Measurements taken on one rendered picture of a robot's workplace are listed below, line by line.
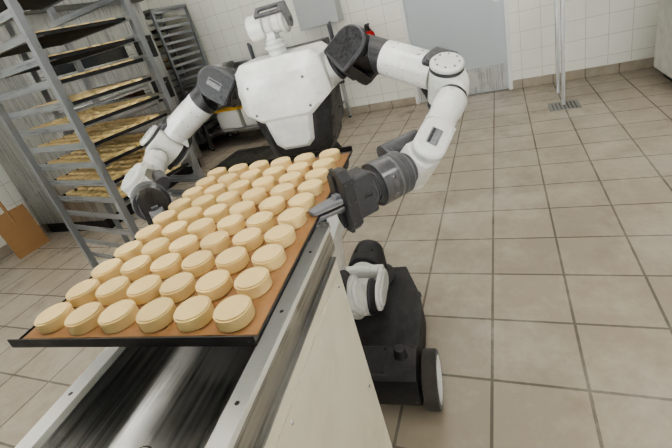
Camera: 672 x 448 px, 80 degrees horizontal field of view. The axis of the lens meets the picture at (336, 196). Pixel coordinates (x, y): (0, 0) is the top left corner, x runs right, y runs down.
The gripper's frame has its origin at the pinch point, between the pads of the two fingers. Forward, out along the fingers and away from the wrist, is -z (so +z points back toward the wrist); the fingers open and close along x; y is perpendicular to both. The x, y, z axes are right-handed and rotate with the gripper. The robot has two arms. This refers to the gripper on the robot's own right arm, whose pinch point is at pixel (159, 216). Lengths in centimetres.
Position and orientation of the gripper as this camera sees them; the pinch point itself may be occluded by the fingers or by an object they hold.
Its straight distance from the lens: 98.1
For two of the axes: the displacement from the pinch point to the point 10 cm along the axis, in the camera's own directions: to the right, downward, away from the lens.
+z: -5.1, -2.4, 8.2
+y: 8.2, -4.1, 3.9
